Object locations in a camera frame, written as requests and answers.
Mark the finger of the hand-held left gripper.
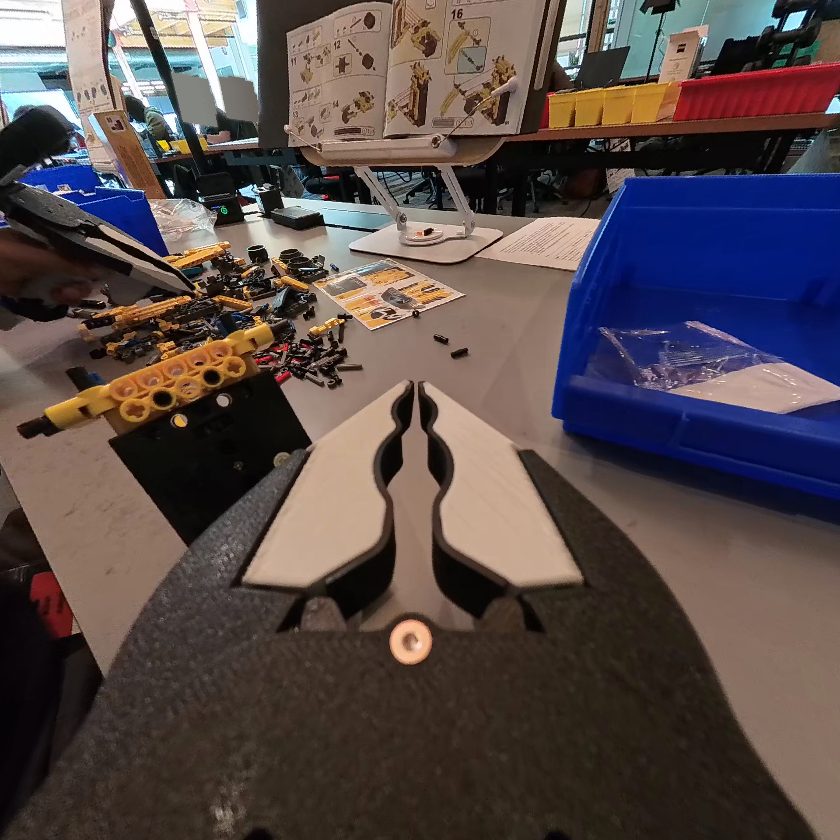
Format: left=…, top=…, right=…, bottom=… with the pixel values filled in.
left=91, top=238, right=196, bottom=296
left=87, top=225, right=198, bottom=291

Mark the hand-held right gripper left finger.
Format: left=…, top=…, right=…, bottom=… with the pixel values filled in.
left=241, top=379, right=416, bottom=621

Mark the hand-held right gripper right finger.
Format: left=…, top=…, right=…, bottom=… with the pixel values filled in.
left=417, top=381, right=585, bottom=622

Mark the pile of toy brick pieces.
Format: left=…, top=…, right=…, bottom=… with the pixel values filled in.
left=79, top=241, right=365, bottom=388

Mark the yellow black toy brick assembly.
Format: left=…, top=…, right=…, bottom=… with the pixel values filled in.
left=16, top=320, right=313, bottom=546

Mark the person's left hand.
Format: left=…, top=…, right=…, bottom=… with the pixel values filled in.
left=0, top=231, right=109, bottom=309

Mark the crumpled clear plastic bag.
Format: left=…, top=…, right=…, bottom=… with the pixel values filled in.
left=150, top=198, right=217, bottom=242

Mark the brown cardboard box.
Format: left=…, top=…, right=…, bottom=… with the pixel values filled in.
left=88, top=110, right=168, bottom=200

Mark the white printed poster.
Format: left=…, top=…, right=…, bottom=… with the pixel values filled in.
left=60, top=0, right=122, bottom=122

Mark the black slanted pole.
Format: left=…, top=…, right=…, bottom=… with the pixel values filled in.
left=128, top=0, right=204, bottom=178

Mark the yellow sticker sheet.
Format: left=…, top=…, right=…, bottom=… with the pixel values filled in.
left=314, top=259, right=466, bottom=331

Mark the white book stand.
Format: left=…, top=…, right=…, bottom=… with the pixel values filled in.
left=283, top=75, right=519, bottom=265

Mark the printed white paper sheet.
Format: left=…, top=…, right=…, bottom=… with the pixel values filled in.
left=489, top=217, right=601, bottom=272

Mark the open instruction booklet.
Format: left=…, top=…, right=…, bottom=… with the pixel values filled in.
left=287, top=0, right=549, bottom=147

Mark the person's dark clothing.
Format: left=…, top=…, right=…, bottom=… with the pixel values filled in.
left=0, top=508, right=106, bottom=821

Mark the large blue storage bin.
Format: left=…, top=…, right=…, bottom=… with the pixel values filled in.
left=551, top=174, right=840, bottom=503

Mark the long wooden table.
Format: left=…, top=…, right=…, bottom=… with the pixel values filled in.
left=505, top=112, right=840, bottom=217

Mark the black laptop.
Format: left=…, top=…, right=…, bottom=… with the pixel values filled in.
left=574, top=46, right=631, bottom=89

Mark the white sign card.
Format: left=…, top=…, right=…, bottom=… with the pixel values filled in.
left=658, top=25, right=710, bottom=83

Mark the red storage bin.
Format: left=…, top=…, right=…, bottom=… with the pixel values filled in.
left=672, top=71, right=840, bottom=122

